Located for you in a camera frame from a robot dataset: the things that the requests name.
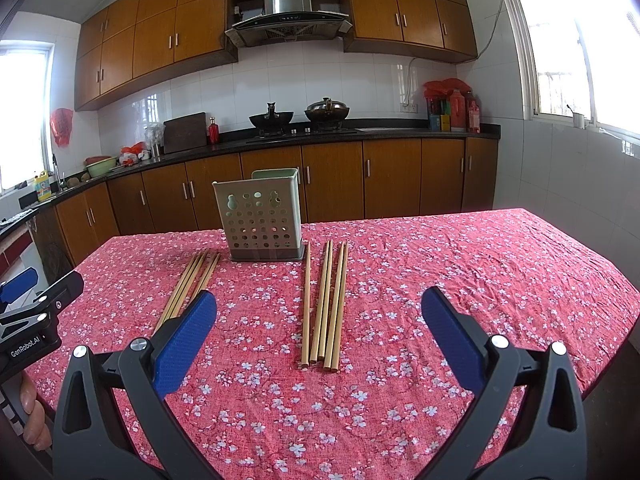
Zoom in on bamboo chopstick group one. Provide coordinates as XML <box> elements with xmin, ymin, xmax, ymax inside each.
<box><xmin>153</xmin><ymin>251</ymin><xmax>202</xmax><ymax>334</ymax></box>
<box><xmin>300</xmin><ymin>243</ymin><xmax>311</xmax><ymax>367</ymax></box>

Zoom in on bamboo chopstick group two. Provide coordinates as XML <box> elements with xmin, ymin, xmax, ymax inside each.
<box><xmin>310</xmin><ymin>242</ymin><xmax>332</xmax><ymax>363</ymax></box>
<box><xmin>160</xmin><ymin>250</ymin><xmax>207</xmax><ymax>326</ymax></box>

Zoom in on bamboo chopstick group four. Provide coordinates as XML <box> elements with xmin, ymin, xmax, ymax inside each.
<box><xmin>188</xmin><ymin>252</ymin><xmax>220</xmax><ymax>300</ymax></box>
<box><xmin>323</xmin><ymin>243</ymin><xmax>348</xmax><ymax>372</ymax></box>

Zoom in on bamboo chopstick group three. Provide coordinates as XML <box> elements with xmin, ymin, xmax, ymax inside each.
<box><xmin>317</xmin><ymin>240</ymin><xmax>343</xmax><ymax>370</ymax></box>
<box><xmin>167</xmin><ymin>250</ymin><xmax>211</xmax><ymax>318</ymax></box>

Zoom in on left kitchen window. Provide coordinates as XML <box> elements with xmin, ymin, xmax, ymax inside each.
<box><xmin>1</xmin><ymin>41</ymin><xmax>51</xmax><ymax>193</ymax></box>

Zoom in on kitchen window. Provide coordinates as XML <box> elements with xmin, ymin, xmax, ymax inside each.
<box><xmin>503</xmin><ymin>0</ymin><xmax>639</xmax><ymax>139</ymax></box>
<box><xmin>1</xmin><ymin>41</ymin><xmax>51</xmax><ymax>193</ymax></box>

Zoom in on lower wooden kitchen cabinets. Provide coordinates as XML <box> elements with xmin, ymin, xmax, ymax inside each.
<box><xmin>27</xmin><ymin>136</ymin><xmax>498</xmax><ymax>273</ymax></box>

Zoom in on right kitchen window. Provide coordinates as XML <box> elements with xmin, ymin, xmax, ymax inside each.
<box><xmin>503</xmin><ymin>0</ymin><xmax>639</xmax><ymax>139</ymax></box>

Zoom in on person's left hand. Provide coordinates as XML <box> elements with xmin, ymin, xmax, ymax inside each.
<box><xmin>20</xmin><ymin>373</ymin><xmax>52</xmax><ymax>451</ymax></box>

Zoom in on yellow detergent bottle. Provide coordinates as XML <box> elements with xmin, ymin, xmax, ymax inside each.
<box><xmin>34</xmin><ymin>170</ymin><xmax>52</xmax><ymax>203</ymax></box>

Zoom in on green basin on counter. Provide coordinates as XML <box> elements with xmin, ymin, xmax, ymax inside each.
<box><xmin>85</xmin><ymin>155</ymin><xmax>118</xmax><ymax>178</ymax></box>

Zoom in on red white bag on counter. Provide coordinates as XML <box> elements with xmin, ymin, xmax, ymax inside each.
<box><xmin>118</xmin><ymin>142</ymin><xmax>150</xmax><ymax>167</ymax></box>

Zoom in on red plastic bag hanging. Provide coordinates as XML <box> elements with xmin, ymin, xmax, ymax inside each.
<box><xmin>50</xmin><ymin>107</ymin><xmax>74</xmax><ymax>148</ymax></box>

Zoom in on red floral tablecloth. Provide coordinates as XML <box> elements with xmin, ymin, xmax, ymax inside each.
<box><xmin>28</xmin><ymin>209</ymin><xmax>639</xmax><ymax>479</ymax></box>

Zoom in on grey perforated utensil holder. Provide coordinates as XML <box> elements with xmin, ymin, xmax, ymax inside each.
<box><xmin>212</xmin><ymin>168</ymin><xmax>305</xmax><ymax>262</ymax></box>

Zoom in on clear glass jars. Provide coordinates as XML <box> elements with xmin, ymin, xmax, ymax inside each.
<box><xmin>145</xmin><ymin>122</ymin><xmax>164</xmax><ymax>159</ymax></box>

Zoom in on dark cutting board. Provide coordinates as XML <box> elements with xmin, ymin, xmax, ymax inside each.
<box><xmin>163</xmin><ymin>112</ymin><xmax>208</xmax><ymax>154</ymax></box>

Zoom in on red bottle on counter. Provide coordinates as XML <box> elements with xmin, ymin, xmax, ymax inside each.
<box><xmin>208</xmin><ymin>116</ymin><xmax>219</xmax><ymax>145</ymax></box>

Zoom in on black gas stove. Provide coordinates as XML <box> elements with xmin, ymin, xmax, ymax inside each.
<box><xmin>250</xmin><ymin>126</ymin><xmax>359</xmax><ymax>142</ymax></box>

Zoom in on dark lidded pot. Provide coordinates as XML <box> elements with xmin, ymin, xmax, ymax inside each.
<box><xmin>305</xmin><ymin>96</ymin><xmax>350</xmax><ymax>129</ymax></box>

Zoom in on white cup on windowsill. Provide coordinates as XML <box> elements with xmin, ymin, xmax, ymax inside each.
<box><xmin>566</xmin><ymin>105</ymin><xmax>587</xmax><ymax>129</ymax></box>

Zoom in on red bags and condiment bottles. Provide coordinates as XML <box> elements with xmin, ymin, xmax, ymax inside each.
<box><xmin>423</xmin><ymin>78</ymin><xmax>480</xmax><ymax>133</ymax></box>

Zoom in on steel range hood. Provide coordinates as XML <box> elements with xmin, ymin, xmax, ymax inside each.
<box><xmin>224</xmin><ymin>0</ymin><xmax>352</xmax><ymax>49</ymax></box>

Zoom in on black wok with handle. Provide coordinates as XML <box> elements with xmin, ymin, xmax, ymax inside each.
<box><xmin>250</xmin><ymin>102</ymin><xmax>294</xmax><ymax>134</ymax></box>

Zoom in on upper wooden wall cabinets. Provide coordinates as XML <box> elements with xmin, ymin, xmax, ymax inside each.
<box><xmin>75</xmin><ymin>0</ymin><xmax>478</xmax><ymax>110</ymax></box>

